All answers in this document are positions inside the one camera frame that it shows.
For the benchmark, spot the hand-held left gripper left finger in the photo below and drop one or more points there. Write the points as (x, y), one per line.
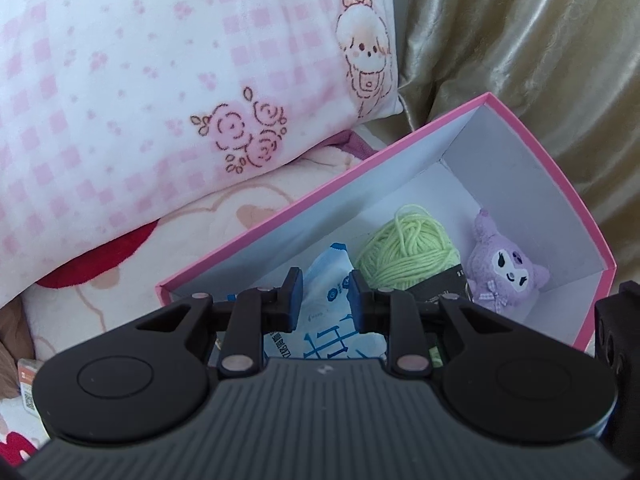
(296, 295)

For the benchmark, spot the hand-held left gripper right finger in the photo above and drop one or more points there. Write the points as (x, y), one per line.
(356, 300)

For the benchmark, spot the blue white tissue packet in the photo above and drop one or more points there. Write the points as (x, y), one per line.
(325, 280)

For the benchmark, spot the green yarn ball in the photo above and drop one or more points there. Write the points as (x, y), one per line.
(405, 250)

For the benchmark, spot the purple plush toy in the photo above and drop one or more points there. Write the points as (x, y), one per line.
(500, 260)

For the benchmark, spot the pink cardboard box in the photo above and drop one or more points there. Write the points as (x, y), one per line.
(500, 185)

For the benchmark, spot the printed cartoon blanket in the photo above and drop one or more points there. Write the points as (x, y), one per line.
(225, 210)

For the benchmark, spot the pink ruffled bed skirt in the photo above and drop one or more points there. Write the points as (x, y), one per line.
(361, 147)

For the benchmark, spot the pink checked cartoon pillow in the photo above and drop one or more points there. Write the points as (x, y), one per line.
(150, 85)

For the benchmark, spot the small orange white packet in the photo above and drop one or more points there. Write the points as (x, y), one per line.
(27, 385)

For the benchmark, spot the brown pillow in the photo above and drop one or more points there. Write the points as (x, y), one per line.
(12, 340)

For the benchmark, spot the gold curtain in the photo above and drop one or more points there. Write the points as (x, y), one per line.
(525, 35)

